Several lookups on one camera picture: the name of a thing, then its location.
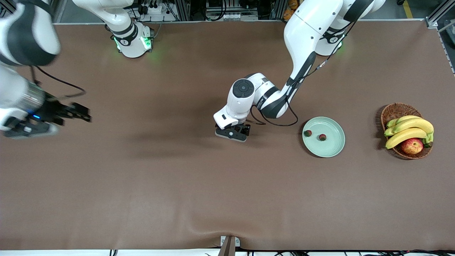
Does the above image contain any pale green round plate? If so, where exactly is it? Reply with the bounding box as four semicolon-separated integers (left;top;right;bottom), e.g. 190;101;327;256
302;117;346;158

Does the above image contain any brown table mat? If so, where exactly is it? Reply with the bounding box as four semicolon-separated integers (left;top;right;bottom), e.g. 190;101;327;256
0;20;455;251

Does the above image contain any orange bread roll pile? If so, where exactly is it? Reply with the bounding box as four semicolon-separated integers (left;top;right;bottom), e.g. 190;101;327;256
283;0;302;20

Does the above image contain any white power strip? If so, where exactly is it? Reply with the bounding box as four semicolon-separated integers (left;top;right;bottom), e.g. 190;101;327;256
140;4;163;15

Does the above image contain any brown wicker basket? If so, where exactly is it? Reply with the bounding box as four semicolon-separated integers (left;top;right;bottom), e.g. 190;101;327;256
381;103;433;160

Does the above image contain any small greenish yellow banana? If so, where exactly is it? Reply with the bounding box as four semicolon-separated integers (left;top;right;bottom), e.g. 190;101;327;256
387;115;422;128

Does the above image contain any red yellow apple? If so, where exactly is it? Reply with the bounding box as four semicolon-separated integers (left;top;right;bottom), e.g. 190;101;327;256
401;138;424;155

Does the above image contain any large yellow banana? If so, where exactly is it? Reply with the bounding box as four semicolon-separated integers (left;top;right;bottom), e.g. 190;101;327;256
384;118;434;137

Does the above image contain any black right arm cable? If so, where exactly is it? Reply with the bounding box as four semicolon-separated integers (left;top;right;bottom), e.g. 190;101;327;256
30;66;87;101

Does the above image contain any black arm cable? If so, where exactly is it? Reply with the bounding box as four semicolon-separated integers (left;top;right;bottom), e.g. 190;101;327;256
30;66;87;101
250;21;356;127

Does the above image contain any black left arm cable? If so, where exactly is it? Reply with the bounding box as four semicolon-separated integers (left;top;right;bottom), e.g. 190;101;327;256
250;21;356;127

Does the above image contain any aluminium frame post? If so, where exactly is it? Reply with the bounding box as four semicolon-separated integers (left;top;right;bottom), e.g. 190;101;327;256
272;0;287;20
174;0;191;21

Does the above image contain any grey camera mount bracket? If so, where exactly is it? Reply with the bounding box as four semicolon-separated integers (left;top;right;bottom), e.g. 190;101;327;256
218;235;241;256

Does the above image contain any aluminium frame profile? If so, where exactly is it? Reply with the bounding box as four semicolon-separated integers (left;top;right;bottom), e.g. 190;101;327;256
426;0;455;75

